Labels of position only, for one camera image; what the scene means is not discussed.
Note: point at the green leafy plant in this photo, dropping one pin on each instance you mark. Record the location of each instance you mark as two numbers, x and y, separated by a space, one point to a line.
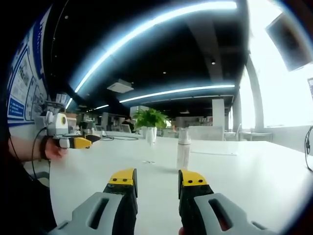
150 118

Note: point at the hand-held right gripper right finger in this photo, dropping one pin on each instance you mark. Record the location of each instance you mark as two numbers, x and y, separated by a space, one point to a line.
207 208

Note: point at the clear pump bottle cover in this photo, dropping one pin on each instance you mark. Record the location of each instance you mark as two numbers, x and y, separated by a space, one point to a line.
184 136

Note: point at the white pump bottle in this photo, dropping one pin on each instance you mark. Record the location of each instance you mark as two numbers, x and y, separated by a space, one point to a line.
183 156

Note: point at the white plant vase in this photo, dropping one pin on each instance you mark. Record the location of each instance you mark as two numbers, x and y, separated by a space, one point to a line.
151 135

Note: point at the long curved ceiling light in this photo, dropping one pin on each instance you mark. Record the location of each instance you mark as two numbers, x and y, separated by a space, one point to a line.
137 31

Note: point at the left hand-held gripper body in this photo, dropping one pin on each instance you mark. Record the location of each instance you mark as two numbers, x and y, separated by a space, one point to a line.
56 123

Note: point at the person's left hand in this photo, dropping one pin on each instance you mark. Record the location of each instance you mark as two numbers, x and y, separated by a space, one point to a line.
53 150

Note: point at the blue white wall poster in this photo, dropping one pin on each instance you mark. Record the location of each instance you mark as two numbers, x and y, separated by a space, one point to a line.
24 80

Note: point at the dark hanging monitor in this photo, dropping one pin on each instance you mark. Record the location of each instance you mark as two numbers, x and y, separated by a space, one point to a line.
288 41

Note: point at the person's dark clothing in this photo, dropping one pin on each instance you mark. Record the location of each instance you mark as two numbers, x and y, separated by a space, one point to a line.
22 200

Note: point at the person's right hand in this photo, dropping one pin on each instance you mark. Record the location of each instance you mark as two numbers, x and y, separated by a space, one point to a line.
181 231

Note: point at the short ceiling light strip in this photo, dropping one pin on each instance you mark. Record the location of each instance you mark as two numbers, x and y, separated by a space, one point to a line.
176 92

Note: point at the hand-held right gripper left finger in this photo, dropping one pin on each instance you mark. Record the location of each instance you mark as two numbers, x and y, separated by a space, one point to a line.
97 210

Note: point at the ceiling air conditioner unit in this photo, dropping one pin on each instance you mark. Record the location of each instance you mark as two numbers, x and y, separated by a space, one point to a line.
120 86

